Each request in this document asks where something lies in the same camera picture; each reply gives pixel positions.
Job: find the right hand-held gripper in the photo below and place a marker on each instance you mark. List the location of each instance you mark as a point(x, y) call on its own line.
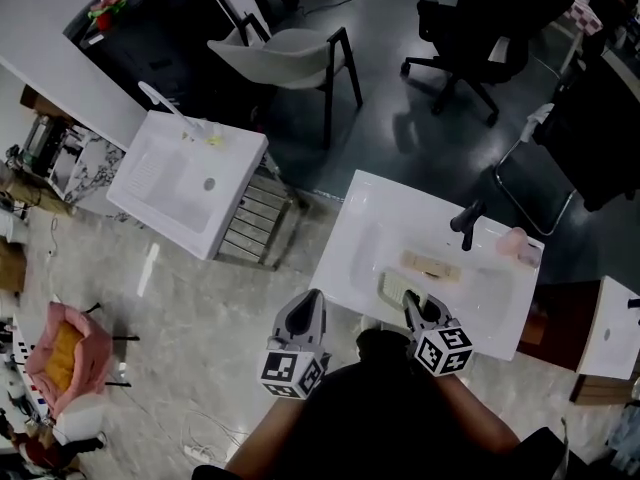
point(442, 350)

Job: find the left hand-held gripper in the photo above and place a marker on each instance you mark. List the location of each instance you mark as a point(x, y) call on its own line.
point(285, 370)

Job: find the white ridged plastic tray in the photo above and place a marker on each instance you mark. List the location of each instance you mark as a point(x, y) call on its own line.
point(392, 285)

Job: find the person's right forearm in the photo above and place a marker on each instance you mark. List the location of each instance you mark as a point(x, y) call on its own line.
point(475, 410)

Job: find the person's left forearm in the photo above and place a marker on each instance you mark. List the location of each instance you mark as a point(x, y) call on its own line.
point(262, 433)

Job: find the black basin faucet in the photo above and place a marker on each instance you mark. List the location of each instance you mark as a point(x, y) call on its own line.
point(467, 225)

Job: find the pink cup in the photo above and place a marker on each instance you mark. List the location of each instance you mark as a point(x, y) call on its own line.
point(511, 242)

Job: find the white ceramic washbasin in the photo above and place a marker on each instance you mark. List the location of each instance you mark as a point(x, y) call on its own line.
point(390, 208)

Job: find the person's black clothing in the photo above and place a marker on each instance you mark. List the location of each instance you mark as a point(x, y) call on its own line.
point(380, 418)

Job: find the brown wooden cabinet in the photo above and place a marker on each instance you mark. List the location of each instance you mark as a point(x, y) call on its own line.
point(555, 328)

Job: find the white power strip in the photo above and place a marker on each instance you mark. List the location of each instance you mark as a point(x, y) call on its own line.
point(197, 453)

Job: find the white basin top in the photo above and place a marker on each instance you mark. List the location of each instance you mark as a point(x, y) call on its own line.
point(607, 333)

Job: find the white laundry sink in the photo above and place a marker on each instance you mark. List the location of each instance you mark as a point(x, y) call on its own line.
point(170, 188)

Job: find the clear yellowish cup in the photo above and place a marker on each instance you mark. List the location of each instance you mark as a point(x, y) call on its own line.
point(216, 140)

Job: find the pink armchair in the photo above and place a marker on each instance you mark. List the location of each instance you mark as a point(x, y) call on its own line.
point(92, 363)

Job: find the white gooseneck faucet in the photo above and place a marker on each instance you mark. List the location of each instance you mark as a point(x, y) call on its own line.
point(192, 128)

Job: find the white cloth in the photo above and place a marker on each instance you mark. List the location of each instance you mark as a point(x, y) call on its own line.
point(537, 118)

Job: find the black mesh cantilever chair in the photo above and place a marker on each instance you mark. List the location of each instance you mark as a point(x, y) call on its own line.
point(590, 148)

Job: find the orange cushion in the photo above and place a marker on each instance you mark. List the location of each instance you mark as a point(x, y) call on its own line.
point(62, 358)

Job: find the marble pattern cabinet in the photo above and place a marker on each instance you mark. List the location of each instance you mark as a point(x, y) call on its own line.
point(90, 168)

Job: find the grey chair with black legs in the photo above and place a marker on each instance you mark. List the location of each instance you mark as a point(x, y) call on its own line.
point(280, 60)

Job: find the brown cardboard box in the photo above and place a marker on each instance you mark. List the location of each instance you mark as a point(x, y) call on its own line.
point(12, 268)

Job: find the black swivel office chair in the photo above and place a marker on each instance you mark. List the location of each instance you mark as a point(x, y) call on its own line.
point(490, 23)

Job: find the grey black gaming chair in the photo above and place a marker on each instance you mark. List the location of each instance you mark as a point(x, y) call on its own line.
point(165, 33)

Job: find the checkered cloth table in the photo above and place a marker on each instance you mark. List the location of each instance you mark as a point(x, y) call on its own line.
point(582, 13)

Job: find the pink flower bunch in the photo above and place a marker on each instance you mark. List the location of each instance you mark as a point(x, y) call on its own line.
point(107, 5)

